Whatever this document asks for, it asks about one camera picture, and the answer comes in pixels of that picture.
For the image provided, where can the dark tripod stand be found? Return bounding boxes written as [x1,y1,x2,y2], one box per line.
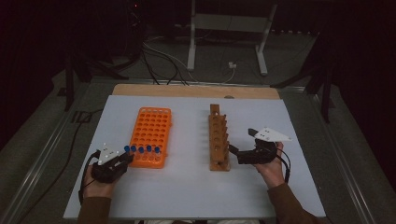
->
[63,52,130,112]
[270,60,339,124]

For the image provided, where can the person's right hand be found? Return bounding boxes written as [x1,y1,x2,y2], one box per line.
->
[253,141,286,189]

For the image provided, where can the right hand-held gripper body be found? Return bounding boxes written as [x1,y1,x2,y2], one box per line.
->
[236,126,293,166]

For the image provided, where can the person's left hand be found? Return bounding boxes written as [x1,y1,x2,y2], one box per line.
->
[82,163,119,200]

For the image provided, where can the orange plastic test tube rack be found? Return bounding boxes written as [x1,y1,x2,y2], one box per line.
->
[128,106,173,170]

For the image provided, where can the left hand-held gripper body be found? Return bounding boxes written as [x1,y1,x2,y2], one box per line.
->
[90,143,127,185]

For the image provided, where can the right hand-held gripper cable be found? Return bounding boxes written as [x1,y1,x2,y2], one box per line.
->
[274,147,292,185]

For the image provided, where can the left hand-held gripper cable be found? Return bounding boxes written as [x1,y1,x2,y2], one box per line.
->
[78,149,102,204]

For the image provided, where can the black floor cables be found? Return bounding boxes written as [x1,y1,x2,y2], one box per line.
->
[140,46,191,87]

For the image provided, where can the hand-held gripper cable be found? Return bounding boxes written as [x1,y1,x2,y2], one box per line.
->
[274,147,292,185]
[78,149,102,204]

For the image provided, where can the wooden test tube rack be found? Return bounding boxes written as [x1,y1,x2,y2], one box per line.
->
[208,103,232,173]

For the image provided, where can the grey metal stand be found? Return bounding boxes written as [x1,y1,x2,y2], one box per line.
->
[186,0,278,77]

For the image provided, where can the white table cover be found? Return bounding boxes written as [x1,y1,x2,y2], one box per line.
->
[63,94,327,220]

